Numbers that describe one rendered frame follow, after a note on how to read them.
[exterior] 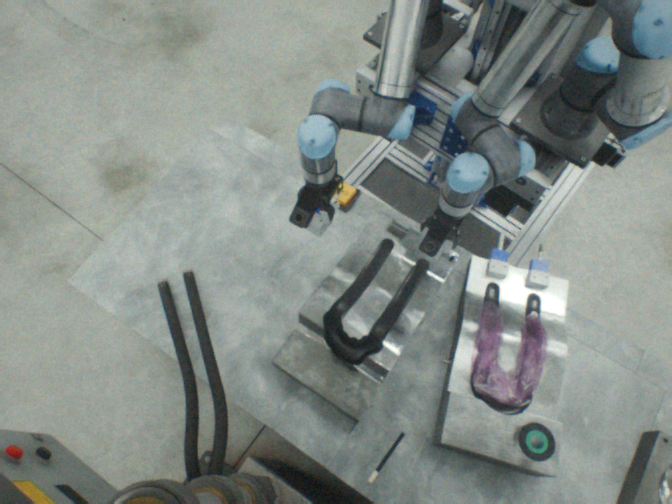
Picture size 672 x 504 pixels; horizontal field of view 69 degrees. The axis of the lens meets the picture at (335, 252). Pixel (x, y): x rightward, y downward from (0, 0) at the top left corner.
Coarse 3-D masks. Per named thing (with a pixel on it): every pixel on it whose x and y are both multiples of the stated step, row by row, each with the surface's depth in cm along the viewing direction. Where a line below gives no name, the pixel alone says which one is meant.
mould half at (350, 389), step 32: (384, 224) 134; (352, 256) 131; (416, 256) 131; (448, 256) 131; (320, 288) 124; (384, 288) 128; (320, 320) 119; (352, 320) 119; (416, 320) 124; (288, 352) 124; (320, 352) 124; (384, 352) 116; (320, 384) 120; (352, 384) 120; (352, 416) 117
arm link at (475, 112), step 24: (552, 0) 84; (576, 0) 81; (528, 24) 89; (552, 24) 86; (504, 48) 96; (528, 48) 91; (552, 48) 91; (504, 72) 96; (528, 72) 95; (480, 96) 102; (504, 96) 99; (456, 120) 110; (480, 120) 105
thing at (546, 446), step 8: (528, 424) 109; (536, 424) 108; (520, 432) 108; (528, 432) 108; (536, 432) 108; (544, 432) 108; (520, 440) 107; (528, 440) 107; (544, 440) 107; (552, 440) 107; (520, 448) 107; (528, 448) 107; (536, 448) 109; (544, 448) 107; (552, 448) 107; (528, 456) 106; (536, 456) 106; (544, 456) 106
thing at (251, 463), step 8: (248, 456) 121; (248, 464) 120; (256, 464) 120; (240, 472) 119; (272, 472) 121; (280, 480) 119; (280, 488) 118; (288, 488) 118; (280, 496) 117; (288, 496) 117; (296, 496) 117; (304, 496) 118
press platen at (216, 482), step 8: (192, 480) 73; (200, 480) 73; (208, 480) 73; (216, 480) 73; (224, 480) 73; (192, 488) 72; (200, 488) 72; (208, 488) 72; (216, 488) 72; (224, 488) 72; (232, 488) 73; (224, 496) 72; (232, 496) 72; (240, 496) 74
